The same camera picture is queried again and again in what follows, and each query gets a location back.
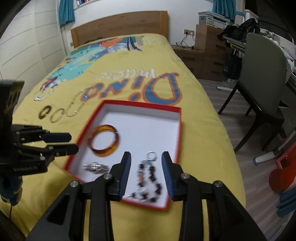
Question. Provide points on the dark olive bangle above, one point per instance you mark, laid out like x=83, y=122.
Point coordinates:
x=44, y=112

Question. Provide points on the right teal curtain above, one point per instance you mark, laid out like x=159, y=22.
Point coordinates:
x=229, y=8

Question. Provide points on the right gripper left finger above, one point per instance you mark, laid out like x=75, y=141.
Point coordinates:
x=64, y=219

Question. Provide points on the wall power socket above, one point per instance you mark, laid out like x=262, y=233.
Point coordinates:
x=189, y=32

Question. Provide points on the grey printer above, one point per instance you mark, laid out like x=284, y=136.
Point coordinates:
x=213, y=19

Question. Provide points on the red jewelry box tray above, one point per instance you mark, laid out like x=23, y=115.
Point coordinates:
x=145, y=130

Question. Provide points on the wooden headboard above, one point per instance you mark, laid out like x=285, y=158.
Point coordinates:
x=139, y=22

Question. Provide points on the black bag on desk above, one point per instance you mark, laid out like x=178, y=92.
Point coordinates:
x=240, y=32

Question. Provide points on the wooden drawer chest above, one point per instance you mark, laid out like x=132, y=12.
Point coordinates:
x=207, y=58

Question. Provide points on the teal curtain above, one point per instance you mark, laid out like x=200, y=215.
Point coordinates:
x=229, y=8
x=66, y=12

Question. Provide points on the amber bangle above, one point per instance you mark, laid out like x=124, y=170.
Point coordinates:
x=103, y=140

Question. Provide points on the silver wristwatch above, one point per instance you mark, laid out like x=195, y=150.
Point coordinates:
x=95, y=167

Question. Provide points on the white wardrobe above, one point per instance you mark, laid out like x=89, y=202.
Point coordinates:
x=32, y=45

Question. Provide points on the left teal curtain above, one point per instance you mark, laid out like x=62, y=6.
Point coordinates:
x=66, y=12

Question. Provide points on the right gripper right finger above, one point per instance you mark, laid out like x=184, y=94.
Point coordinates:
x=227, y=218

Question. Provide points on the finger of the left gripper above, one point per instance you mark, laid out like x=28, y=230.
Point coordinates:
x=56, y=137
x=59, y=150

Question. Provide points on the grey desk chair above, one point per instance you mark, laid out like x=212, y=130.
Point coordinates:
x=261, y=83

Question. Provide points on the red bag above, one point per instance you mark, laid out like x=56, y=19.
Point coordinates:
x=282, y=177

